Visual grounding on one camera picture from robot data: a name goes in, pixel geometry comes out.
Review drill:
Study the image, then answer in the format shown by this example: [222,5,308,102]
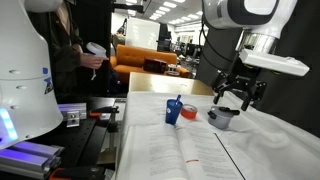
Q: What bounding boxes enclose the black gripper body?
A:
[215,52,268,98]

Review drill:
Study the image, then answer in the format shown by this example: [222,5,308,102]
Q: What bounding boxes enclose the white handheld controller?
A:
[85,41,108,81]

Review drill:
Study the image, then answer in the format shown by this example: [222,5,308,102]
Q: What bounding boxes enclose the operator forearm dark sleeve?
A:
[52,42,84,73]

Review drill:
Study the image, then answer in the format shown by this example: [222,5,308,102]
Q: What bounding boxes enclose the blue marker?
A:
[174,93,183,107]

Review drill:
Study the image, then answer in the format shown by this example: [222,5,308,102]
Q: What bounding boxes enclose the blue plastic cup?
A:
[165,98,184,126]

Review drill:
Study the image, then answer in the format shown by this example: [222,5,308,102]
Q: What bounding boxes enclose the open book white pages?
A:
[116,122,247,180]

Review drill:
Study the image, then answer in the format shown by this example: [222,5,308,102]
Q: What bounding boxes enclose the operator hand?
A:
[79,52,110,70]

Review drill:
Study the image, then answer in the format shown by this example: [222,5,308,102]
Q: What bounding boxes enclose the red tape roll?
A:
[180,103,199,121]

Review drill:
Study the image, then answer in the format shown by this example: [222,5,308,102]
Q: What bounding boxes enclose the black curtain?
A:
[195,0,320,138]

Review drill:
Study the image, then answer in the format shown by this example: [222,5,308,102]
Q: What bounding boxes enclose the white table cloth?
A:
[114,90,320,180]

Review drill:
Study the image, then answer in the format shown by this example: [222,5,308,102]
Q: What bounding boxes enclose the small white round object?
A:
[166,64,181,77]

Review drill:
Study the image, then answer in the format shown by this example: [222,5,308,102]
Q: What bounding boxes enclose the dark brown box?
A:
[142,56,168,74]

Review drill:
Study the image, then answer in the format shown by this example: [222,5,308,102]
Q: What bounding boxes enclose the orange sofa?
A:
[109,43,191,85]

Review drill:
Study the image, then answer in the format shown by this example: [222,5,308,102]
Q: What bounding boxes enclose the white projection board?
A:
[124,16,161,51]

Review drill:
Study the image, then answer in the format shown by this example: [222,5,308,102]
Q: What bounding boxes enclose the black orange bar clamp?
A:
[48,166,107,180]
[87,105,121,158]

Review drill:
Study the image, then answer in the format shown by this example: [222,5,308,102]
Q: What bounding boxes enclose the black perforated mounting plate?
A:
[31,96,117,169]

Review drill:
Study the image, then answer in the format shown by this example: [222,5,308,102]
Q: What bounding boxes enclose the operator torso dark jacket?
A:
[28,0,85,98]

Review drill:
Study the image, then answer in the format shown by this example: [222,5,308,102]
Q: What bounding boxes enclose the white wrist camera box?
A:
[238,48,311,77]

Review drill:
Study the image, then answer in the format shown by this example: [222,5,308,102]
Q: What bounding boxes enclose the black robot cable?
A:
[197,13,235,73]

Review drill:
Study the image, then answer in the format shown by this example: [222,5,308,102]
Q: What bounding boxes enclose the aluminium extrusion rail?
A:
[0,140,65,180]
[57,102,88,129]

